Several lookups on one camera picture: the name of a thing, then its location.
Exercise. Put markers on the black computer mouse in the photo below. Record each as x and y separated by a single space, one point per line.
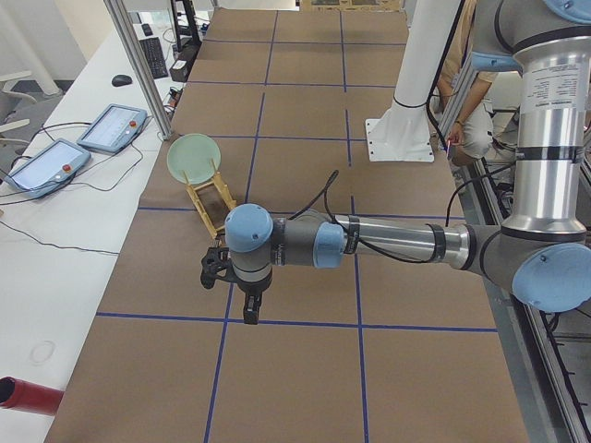
121 80

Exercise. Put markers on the pale green plate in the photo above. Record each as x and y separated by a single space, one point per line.
193 159

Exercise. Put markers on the teach pendant far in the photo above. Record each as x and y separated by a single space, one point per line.
113 129

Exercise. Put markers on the black keyboard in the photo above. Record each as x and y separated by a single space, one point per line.
153 52

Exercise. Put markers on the teach pendant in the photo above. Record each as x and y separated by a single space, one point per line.
113 129
49 169

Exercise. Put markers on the aluminium frame post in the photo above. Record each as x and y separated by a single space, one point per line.
130 41

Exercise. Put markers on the wooden dish rack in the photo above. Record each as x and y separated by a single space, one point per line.
212 199

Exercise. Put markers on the brown paper table cover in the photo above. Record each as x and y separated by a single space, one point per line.
373 351

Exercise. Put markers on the white pedestal column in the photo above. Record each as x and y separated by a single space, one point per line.
402 133

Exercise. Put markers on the red cylinder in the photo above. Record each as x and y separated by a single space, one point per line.
24 396

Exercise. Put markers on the teach pendant near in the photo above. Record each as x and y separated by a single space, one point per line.
49 169

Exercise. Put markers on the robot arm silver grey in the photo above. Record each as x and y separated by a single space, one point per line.
538 253

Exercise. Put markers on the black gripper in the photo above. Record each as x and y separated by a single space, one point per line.
250 288

